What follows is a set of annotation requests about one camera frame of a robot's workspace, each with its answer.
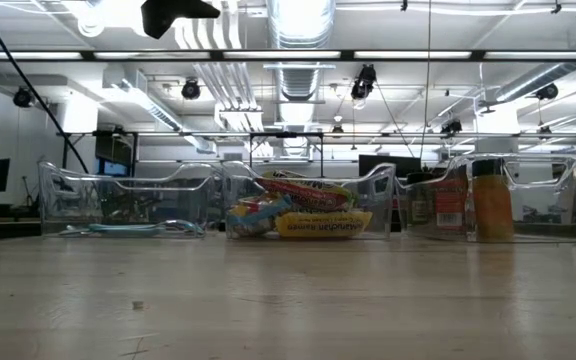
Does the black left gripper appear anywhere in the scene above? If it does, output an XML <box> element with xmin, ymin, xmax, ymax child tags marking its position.
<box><xmin>140</xmin><ymin>0</ymin><xmax>222</xmax><ymax>40</ymax></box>

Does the green-edged ramen pack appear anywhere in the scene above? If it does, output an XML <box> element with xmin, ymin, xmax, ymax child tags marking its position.
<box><xmin>256</xmin><ymin>169</ymin><xmax>360</xmax><ymax>211</ymax></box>

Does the beef flavor ramen pack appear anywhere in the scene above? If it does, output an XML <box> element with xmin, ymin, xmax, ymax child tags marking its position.
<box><xmin>226</xmin><ymin>193</ymin><xmax>293</xmax><ymax>238</ymax></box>

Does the spoon with teal handle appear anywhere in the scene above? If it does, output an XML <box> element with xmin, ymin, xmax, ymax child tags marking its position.
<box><xmin>61</xmin><ymin>222</ymin><xmax>163</xmax><ymax>237</ymax></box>

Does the yellow chicken ramen pack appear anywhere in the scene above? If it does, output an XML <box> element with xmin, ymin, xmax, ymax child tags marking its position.
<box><xmin>273</xmin><ymin>209</ymin><xmax>373</xmax><ymax>239</ymax></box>

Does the spice jar with black lid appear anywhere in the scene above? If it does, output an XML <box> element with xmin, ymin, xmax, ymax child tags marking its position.
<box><xmin>406</xmin><ymin>172</ymin><xmax>435</xmax><ymax>236</ymax></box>

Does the orange taco seasoning packet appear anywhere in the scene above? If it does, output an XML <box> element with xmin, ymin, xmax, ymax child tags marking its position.
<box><xmin>432</xmin><ymin>167</ymin><xmax>470</xmax><ymax>230</ymax></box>

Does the orange spice bottle black cap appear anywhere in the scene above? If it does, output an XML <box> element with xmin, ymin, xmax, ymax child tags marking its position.
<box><xmin>470</xmin><ymin>158</ymin><xmax>516</xmax><ymax>243</ymax></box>

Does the black ceiling spotlight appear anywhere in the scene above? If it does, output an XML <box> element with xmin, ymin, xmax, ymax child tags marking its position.
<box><xmin>535</xmin><ymin>82</ymin><xmax>560</xmax><ymax>101</ymax></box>
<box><xmin>12</xmin><ymin>85</ymin><xmax>35</xmax><ymax>109</ymax></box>
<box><xmin>350</xmin><ymin>63</ymin><xmax>378</xmax><ymax>101</ymax></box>
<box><xmin>440</xmin><ymin>118</ymin><xmax>464</xmax><ymax>136</ymax></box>
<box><xmin>181</xmin><ymin>78</ymin><xmax>202</xmax><ymax>101</ymax></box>

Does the clear plastic bin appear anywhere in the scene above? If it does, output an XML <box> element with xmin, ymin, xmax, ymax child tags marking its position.
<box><xmin>220</xmin><ymin>159</ymin><xmax>398</xmax><ymax>241</ymax></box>
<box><xmin>397</xmin><ymin>153</ymin><xmax>576</xmax><ymax>244</ymax></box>
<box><xmin>37</xmin><ymin>160</ymin><xmax>225</xmax><ymax>239</ymax></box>

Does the wide black monitor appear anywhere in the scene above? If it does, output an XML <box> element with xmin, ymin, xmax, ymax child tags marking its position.
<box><xmin>358</xmin><ymin>154</ymin><xmax>423</xmax><ymax>179</ymax></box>

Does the silver ventilation duct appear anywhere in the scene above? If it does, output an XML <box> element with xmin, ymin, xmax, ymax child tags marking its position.
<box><xmin>266</xmin><ymin>0</ymin><xmax>337</xmax><ymax>101</ymax></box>

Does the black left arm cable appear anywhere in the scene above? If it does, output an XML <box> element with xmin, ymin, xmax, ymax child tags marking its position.
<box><xmin>0</xmin><ymin>0</ymin><xmax>91</xmax><ymax>175</ymax></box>

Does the thin hanging wire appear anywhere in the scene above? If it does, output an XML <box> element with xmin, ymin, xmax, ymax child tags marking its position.
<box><xmin>419</xmin><ymin>0</ymin><xmax>432</xmax><ymax>161</ymax></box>

